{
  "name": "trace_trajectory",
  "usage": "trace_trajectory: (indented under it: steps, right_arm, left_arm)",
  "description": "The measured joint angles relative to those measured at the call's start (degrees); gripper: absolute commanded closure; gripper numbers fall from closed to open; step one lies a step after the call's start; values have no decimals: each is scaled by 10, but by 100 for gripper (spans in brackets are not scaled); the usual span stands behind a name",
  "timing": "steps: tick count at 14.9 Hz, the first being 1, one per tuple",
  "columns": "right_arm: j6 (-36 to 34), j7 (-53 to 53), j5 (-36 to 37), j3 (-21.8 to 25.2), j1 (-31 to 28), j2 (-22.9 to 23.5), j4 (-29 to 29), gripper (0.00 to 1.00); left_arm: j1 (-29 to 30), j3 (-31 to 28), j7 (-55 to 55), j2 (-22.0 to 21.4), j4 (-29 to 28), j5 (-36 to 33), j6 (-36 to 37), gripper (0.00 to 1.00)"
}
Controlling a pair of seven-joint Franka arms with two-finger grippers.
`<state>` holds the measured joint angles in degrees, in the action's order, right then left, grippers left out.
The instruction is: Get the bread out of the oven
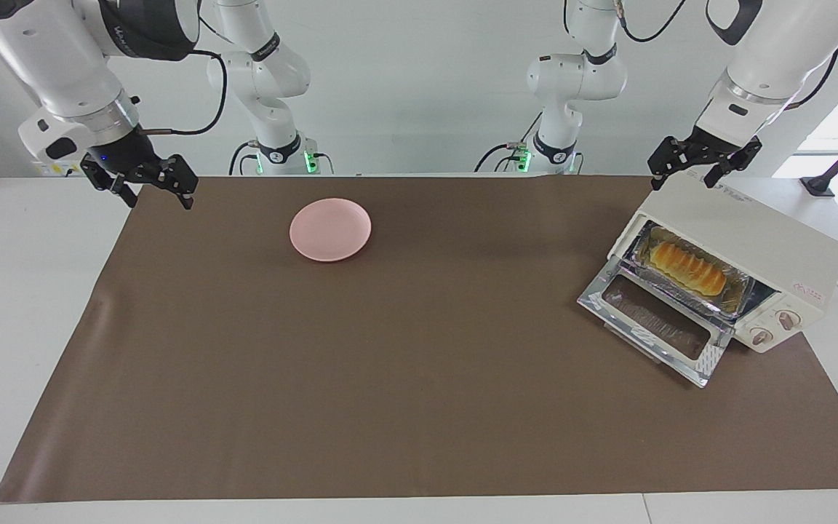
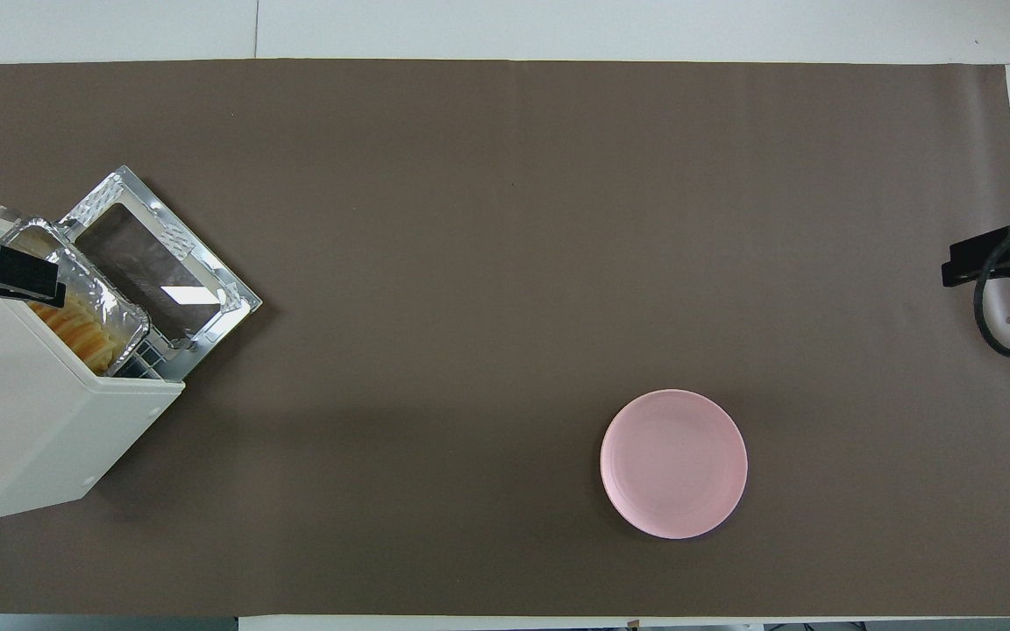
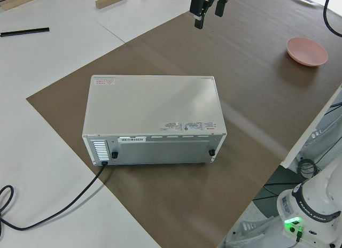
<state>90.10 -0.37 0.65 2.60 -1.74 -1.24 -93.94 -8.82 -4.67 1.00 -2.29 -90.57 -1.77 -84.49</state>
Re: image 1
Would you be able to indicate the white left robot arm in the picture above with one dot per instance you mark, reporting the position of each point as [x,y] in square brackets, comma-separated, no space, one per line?
[775,51]

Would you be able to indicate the cream toaster oven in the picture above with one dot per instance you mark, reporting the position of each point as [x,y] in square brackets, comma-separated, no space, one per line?
[753,233]

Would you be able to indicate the brown table mat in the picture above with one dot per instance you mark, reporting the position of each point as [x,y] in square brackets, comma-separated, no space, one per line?
[419,378]

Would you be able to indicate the golden ridged bread loaf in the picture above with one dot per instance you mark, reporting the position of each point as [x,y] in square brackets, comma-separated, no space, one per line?
[684,268]

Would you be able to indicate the aluminium foil baking tray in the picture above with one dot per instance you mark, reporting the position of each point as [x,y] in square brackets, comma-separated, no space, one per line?
[737,291]

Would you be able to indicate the pink round plate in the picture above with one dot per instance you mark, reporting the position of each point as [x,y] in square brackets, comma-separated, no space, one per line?
[330,230]

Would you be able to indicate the cream oven knob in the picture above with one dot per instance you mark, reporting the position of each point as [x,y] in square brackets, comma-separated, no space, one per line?
[788,319]
[761,336]

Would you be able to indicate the glass oven door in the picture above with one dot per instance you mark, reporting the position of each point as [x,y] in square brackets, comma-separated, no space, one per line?
[608,280]

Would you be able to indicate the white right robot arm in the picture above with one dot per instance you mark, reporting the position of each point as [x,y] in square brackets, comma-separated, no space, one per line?
[62,65]

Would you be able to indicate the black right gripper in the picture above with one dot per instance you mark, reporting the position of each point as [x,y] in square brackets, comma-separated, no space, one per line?
[128,154]

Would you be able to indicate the white wall outlet box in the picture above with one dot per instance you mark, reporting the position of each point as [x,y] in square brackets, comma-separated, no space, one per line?
[52,169]

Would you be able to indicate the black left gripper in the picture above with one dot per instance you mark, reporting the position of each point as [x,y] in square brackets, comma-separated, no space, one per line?
[706,145]

